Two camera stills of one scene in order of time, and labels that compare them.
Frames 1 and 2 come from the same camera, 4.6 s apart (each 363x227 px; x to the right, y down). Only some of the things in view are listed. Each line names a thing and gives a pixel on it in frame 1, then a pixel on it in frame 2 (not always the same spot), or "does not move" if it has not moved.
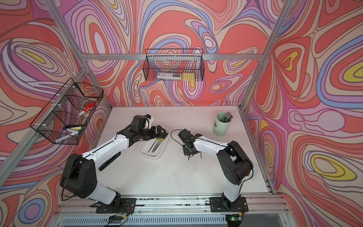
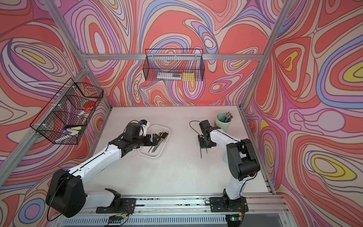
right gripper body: [187, 152] -> [205, 144]
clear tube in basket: [169, 75] does not move
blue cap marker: [72, 130] does not move
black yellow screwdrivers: [159, 139] does not move
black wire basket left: [62, 120] does not move
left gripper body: [151, 134] -> [146, 142]
